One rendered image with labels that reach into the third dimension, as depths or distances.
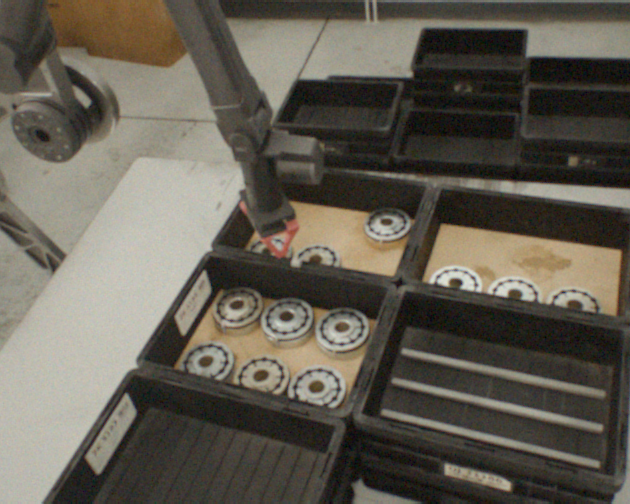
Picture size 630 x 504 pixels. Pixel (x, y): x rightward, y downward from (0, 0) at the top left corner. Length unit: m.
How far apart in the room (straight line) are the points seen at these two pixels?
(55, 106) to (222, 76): 0.59
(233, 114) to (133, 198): 1.05
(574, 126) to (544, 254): 1.04
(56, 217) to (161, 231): 1.45
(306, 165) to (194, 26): 0.26
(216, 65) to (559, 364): 0.78
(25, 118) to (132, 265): 0.48
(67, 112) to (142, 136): 2.13
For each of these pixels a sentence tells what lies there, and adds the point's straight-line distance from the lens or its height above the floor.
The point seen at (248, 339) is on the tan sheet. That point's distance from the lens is 1.36.
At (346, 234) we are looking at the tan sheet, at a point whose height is 0.83.
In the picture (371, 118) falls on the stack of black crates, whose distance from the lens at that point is 2.50.
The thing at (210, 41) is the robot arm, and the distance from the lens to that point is 0.92.
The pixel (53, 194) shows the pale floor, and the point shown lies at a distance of 3.40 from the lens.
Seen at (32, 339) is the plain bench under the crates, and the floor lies 0.70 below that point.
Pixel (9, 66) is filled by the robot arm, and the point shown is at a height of 1.43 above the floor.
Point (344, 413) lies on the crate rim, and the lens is 1.11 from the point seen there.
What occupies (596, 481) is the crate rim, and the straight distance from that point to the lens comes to 1.08.
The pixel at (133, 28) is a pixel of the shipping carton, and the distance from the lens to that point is 4.14.
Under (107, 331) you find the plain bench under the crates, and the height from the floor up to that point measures 0.70.
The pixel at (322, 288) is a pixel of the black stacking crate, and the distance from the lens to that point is 1.33.
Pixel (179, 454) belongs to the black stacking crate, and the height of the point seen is 0.83.
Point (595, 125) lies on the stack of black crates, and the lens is 2.49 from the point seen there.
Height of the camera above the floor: 1.86
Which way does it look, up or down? 44 degrees down
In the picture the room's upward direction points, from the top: 9 degrees counter-clockwise
